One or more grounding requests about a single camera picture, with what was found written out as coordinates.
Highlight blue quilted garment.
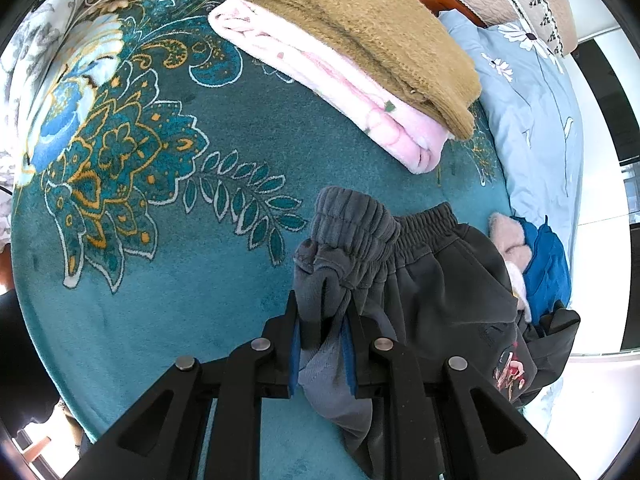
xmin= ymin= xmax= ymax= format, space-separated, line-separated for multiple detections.
xmin=514 ymin=217 xmax=572 ymax=326

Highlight light blue floral pillow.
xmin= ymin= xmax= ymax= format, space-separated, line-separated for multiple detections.
xmin=438 ymin=10 xmax=584 ymax=260

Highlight dark grey sweatpants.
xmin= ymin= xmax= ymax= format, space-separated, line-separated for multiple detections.
xmin=294 ymin=186 xmax=537 ymax=479

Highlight pink white fluffy garment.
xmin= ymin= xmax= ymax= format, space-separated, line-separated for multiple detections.
xmin=488 ymin=212 xmax=533 ymax=323

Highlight grey garment with flower embroidery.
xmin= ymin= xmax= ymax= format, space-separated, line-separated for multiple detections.
xmin=494 ymin=300 xmax=580 ymax=408

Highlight folded tan fleece blanket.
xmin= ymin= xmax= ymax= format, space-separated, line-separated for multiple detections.
xmin=248 ymin=0 xmax=480 ymax=140

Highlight teal floral plush blanket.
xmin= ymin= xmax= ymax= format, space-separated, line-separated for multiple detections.
xmin=8 ymin=0 xmax=516 ymax=480

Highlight folded pink blanket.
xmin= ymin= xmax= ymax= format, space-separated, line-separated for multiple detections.
xmin=207 ymin=0 xmax=452 ymax=174

